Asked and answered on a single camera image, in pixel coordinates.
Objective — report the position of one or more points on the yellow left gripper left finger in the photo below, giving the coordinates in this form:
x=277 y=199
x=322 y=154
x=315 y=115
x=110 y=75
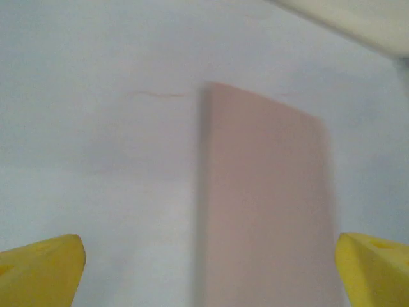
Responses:
x=38 y=275

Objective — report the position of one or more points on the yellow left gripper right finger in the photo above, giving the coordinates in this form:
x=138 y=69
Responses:
x=374 y=275

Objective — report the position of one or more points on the pink paper folder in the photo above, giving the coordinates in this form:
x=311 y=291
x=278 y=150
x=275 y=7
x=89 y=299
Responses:
x=265 y=198

